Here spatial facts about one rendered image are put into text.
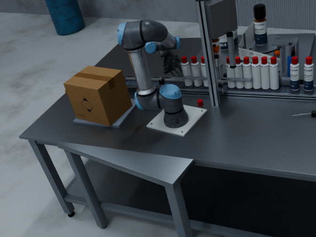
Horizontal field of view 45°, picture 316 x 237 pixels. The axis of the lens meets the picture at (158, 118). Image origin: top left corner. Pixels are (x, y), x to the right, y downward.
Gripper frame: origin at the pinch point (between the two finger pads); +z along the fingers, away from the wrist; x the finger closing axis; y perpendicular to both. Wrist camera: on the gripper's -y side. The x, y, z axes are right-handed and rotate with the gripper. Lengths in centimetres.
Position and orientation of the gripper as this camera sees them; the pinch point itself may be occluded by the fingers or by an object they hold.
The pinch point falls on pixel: (181, 77)
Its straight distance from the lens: 253.2
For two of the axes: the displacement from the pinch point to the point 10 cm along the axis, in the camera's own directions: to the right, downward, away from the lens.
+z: 6.2, 7.4, 2.6
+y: 4.0, -5.8, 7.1
